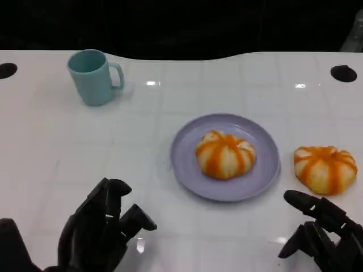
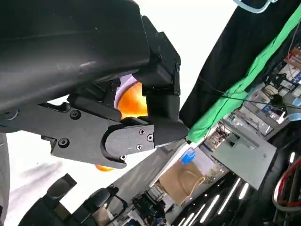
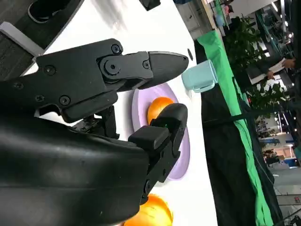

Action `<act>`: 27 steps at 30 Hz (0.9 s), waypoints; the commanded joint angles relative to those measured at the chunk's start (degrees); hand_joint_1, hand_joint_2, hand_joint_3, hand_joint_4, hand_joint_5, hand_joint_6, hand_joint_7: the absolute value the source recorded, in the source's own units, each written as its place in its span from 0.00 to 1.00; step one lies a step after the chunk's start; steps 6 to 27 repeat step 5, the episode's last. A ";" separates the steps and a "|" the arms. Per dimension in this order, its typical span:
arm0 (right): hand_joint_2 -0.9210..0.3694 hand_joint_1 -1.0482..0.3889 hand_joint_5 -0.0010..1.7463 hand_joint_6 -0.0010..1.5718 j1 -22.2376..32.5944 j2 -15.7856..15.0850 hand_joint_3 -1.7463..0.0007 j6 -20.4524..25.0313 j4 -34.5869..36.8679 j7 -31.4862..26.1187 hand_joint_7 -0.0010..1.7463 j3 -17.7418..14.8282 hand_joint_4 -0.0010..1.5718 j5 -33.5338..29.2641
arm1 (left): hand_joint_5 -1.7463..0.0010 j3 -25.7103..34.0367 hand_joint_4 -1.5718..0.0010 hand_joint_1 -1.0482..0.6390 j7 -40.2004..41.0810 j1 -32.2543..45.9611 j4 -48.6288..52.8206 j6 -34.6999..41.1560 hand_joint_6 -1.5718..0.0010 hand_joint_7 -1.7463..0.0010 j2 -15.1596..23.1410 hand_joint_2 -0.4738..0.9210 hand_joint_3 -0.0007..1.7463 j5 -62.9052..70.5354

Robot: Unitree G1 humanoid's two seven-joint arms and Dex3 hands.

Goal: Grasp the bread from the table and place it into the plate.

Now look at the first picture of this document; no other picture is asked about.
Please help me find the orange white toy bread roll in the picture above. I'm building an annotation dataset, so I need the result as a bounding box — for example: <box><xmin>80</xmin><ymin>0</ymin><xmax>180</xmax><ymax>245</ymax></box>
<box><xmin>195</xmin><ymin>130</ymin><xmax>258</xmax><ymax>181</ymax></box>
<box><xmin>293</xmin><ymin>146</ymin><xmax>358</xmax><ymax>196</ymax></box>

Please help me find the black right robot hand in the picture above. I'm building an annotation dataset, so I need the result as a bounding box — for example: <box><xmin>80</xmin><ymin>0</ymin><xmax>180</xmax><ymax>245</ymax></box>
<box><xmin>277</xmin><ymin>189</ymin><xmax>363</xmax><ymax>272</ymax></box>

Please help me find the pale green mug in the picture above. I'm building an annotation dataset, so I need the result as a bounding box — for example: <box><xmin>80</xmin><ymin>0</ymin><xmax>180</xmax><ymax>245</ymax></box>
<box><xmin>66</xmin><ymin>49</ymin><xmax>125</xmax><ymax>107</ymax></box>

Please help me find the lilac plate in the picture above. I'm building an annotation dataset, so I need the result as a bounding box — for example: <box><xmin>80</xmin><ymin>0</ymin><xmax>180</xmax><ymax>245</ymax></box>
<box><xmin>170</xmin><ymin>113</ymin><xmax>281</xmax><ymax>203</ymax></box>

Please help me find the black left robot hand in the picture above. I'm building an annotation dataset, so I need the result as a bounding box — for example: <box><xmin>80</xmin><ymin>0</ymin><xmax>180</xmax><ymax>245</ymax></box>
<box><xmin>58</xmin><ymin>177</ymin><xmax>158</xmax><ymax>272</ymax></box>

